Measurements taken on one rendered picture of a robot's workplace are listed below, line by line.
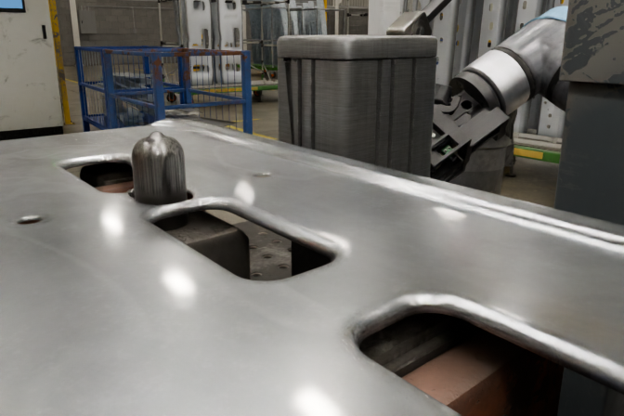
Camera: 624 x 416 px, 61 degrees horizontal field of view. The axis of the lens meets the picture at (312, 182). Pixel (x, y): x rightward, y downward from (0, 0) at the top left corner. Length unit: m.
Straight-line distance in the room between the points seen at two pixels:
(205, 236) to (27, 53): 6.25
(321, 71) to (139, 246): 0.18
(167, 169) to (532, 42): 0.53
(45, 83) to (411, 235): 6.34
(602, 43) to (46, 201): 0.35
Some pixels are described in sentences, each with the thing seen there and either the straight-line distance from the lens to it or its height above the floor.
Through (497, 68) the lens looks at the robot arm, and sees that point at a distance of 0.64.
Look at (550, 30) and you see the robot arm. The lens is 0.69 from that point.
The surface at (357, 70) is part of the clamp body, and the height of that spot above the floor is 1.04.
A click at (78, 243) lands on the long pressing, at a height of 1.00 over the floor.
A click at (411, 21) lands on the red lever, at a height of 1.07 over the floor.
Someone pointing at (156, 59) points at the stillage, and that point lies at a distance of 4.06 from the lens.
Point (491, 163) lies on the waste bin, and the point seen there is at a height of 0.43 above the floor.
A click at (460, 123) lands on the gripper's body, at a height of 0.96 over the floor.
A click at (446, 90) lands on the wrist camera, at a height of 1.00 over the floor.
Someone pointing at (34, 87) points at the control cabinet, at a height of 0.53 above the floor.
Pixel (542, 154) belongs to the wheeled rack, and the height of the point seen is 0.25.
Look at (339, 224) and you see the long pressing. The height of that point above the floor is 1.00.
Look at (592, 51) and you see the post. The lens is 0.42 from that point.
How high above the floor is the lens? 1.06
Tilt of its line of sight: 15 degrees down
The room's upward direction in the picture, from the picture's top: straight up
